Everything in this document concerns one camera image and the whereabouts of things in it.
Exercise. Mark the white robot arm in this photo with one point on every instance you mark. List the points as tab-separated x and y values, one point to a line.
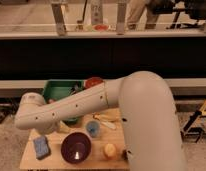
148	116

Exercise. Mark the blue sponge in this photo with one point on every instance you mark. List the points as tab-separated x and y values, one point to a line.
41	147

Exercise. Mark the red bowl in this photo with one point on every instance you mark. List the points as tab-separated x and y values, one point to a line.
93	81

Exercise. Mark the blue cup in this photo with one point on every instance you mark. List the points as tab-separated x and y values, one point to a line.
93	129

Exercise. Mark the green plastic tray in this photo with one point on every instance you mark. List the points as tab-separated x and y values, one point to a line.
58	89

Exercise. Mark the wooden folding table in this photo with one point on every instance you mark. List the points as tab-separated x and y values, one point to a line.
96	159

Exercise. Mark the orange fruit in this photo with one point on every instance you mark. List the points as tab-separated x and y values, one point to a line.
110	151

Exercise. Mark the purple bowl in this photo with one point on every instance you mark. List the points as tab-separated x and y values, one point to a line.
75	148

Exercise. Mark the bunch of dark grapes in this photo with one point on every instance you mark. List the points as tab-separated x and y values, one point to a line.
124	155

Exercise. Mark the black handled utensil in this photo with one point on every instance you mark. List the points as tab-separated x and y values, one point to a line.
75	89

